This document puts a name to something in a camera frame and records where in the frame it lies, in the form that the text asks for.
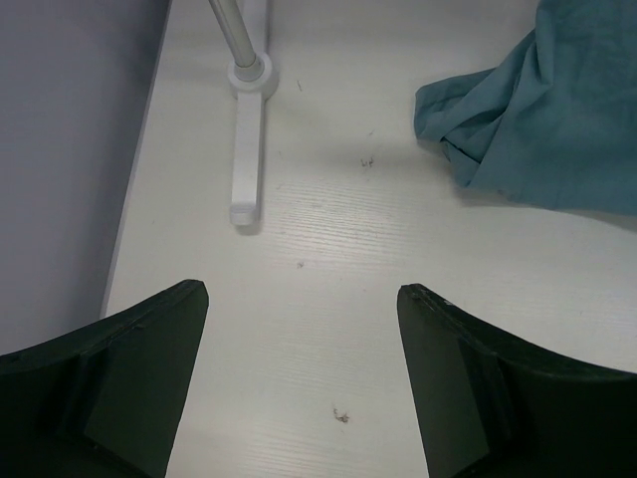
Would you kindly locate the white clothes rack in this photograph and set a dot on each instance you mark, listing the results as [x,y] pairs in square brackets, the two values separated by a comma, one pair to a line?
[253,79]

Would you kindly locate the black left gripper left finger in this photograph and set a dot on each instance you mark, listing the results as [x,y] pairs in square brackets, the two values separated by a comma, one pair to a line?
[104,400]

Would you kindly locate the blue t shirt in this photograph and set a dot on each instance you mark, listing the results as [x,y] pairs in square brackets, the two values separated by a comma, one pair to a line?
[554,124]

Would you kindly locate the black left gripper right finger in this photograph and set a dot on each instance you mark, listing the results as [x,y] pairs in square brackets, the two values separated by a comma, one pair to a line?
[490,404]

